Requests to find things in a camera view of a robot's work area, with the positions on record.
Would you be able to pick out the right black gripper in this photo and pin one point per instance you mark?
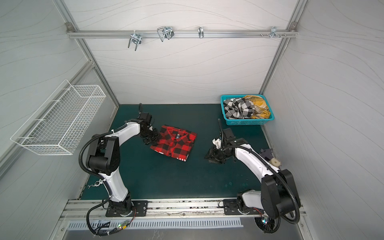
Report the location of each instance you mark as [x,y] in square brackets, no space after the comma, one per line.
[215,153]

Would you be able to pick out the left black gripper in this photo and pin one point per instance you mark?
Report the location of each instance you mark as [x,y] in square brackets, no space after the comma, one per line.
[155,138]

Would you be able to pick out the red black plaid shirt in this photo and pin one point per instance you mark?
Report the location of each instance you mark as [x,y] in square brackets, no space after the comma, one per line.
[175,143]

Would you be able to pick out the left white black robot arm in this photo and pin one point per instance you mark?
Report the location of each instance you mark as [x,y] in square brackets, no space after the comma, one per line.
[101,157]

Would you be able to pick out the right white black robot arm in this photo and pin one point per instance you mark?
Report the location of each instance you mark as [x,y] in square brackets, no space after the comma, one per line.
[278,197]

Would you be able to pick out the teal plastic basket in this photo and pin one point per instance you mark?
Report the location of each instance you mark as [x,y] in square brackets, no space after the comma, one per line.
[244,122]

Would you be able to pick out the black white plaid shirt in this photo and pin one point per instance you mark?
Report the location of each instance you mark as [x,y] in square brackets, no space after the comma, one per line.
[238,108]

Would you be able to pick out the beige cylinder object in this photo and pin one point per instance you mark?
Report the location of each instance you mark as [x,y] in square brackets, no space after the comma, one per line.
[275,162]

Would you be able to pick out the yellow plaid shirt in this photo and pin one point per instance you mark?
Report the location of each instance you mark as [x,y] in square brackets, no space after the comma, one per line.
[261,109]

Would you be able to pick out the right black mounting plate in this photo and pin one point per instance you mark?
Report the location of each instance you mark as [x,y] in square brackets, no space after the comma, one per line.
[238,207]

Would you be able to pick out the black mounting plate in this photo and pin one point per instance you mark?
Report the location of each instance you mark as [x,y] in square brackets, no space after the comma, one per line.
[137,208]
[238,207]

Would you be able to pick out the small metal clamp piece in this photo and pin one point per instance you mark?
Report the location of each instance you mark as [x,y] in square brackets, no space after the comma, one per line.
[96,184]

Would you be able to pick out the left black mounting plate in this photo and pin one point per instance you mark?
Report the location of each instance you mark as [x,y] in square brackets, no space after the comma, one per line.
[137,208]

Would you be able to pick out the metal U-bolt clamp left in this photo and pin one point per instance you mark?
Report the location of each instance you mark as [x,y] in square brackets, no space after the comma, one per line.
[135,40]

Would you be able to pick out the metal u-bolt clamp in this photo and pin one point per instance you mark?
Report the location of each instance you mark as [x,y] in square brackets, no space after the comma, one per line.
[135,40]
[165,32]

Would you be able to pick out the metal U-bolt clamp middle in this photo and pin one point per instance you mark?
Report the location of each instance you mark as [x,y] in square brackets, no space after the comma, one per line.
[165,32]

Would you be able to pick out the grey plastic bracket piece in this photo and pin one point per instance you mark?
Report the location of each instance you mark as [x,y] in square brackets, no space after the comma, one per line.
[267,154]

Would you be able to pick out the white wire basket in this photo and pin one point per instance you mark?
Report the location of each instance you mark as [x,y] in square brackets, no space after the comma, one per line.
[58,125]

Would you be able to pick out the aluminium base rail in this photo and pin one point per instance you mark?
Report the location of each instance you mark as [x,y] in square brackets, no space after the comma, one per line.
[175,208]

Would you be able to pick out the white slotted cable duct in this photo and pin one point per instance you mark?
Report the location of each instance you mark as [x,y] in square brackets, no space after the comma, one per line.
[146,224]

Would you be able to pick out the small metal ring clamp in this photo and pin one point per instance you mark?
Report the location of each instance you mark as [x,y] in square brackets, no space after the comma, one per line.
[201,32]

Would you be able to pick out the metal bracket with bolts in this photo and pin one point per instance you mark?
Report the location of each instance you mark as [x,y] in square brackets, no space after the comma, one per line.
[273,34]

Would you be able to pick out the aluminium cross rail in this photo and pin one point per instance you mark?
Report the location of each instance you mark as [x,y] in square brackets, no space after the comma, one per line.
[179,34]

